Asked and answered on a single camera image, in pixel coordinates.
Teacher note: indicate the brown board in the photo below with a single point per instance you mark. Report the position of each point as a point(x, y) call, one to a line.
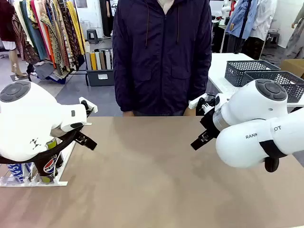
point(102, 60)

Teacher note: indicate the mannequin in grey dress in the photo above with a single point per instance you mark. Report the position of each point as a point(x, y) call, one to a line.
point(297, 40)

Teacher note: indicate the grey storage bin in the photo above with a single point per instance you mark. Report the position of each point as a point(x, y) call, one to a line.
point(101, 77)

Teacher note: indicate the mannequin in maroon top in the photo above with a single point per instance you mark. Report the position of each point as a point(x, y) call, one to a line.
point(7, 21)

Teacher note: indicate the white side table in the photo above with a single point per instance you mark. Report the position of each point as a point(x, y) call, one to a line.
point(218, 69)

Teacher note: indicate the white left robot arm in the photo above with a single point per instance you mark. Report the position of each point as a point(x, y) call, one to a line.
point(28, 114)

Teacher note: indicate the person's right forearm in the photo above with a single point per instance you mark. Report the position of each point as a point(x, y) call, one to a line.
point(122, 95)

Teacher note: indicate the person's left forearm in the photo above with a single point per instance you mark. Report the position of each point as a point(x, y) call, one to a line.
point(202, 90)

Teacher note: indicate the dark patterned hanging garment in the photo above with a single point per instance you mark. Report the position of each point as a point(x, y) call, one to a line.
point(67, 35)

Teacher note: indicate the blue Pocari Sweat can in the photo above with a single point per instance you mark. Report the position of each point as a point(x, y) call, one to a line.
point(17, 172)

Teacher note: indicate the white board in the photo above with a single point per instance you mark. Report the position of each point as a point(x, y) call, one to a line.
point(107, 59)
point(97, 60)

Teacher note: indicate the person's left hand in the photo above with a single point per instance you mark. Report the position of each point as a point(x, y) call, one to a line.
point(190, 112)

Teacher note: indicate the grey cloth pile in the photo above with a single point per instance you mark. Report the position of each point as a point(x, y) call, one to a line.
point(45, 70)

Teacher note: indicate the grey plastic stool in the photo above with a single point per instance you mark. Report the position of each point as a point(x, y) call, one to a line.
point(92, 35)

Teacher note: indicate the yellow hanging garment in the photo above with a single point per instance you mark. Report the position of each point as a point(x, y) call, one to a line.
point(77, 26)

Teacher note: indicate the white floor appliance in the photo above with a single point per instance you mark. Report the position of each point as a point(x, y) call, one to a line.
point(85, 27)

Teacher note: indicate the black green Pepsi can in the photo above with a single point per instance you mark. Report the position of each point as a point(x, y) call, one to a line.
point(52, 143)

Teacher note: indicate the bare white mannequin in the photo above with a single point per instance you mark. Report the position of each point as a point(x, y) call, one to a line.
point(226, 8)

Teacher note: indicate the grey square stool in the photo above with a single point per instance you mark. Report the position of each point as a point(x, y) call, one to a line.
point(273, 38)

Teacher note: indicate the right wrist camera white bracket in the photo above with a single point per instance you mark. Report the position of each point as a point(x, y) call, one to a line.
point(204, 104)

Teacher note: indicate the person in navy jacket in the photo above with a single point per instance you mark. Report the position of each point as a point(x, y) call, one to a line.
point(161, 59)

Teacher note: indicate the grey board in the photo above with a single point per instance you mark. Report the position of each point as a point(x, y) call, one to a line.
point(88, 61)

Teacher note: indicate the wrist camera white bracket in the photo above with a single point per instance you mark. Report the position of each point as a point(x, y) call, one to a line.
point(204, 104)
point(93, 108)

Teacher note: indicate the person's right hand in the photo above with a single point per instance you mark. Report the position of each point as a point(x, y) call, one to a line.
point(128, 114)

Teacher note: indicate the black clothes rack frame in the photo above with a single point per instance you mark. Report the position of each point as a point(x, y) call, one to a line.
point(80, 72)

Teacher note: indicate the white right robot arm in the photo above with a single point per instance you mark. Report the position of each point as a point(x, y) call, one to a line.
point(249, 107)

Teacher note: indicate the orange hanging garment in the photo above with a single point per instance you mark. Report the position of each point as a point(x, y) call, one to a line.
point(50, 47)

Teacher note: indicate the teal hanging garment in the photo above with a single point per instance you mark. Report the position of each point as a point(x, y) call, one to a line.
point(35, 35)

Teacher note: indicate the grey plastic woven basket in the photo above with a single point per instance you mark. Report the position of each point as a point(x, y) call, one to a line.
point(237, 73)
point(295, 90)

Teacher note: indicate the brown patterned hanging garment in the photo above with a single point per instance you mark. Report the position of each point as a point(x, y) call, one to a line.
point(26, 45)

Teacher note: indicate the yellow board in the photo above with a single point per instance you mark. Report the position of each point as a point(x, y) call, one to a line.
point(93, 61)

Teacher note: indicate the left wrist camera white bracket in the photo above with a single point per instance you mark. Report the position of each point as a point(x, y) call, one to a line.
point(93, 108)

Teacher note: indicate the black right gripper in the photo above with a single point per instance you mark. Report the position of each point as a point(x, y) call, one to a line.
point(211, 126)

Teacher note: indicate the brown cardboard box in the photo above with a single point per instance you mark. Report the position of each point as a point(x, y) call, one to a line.
point(293, 67)

